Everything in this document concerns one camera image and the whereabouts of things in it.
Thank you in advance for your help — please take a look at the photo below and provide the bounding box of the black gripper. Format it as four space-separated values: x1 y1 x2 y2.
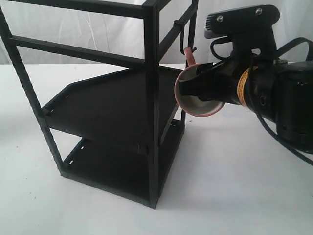
179 55 274 108

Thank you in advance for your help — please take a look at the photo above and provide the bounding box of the pink mug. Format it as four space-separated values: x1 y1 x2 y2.
174 47 225 117

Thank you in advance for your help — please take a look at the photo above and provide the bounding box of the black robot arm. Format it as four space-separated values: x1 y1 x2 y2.
174 56 313 153

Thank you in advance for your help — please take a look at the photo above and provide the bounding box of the black metal hook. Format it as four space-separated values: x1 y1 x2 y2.
174 20 197 55

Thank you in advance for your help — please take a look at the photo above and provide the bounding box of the white backdrop curtain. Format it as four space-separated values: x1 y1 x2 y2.
0 0 313 64

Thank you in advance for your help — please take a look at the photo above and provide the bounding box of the black metal shelf rack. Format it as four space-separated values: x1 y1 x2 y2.
0 0 198 208

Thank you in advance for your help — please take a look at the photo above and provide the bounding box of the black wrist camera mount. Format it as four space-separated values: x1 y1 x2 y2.
204 4 280 60

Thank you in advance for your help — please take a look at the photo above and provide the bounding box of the black cable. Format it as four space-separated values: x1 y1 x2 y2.
209 36 313 167

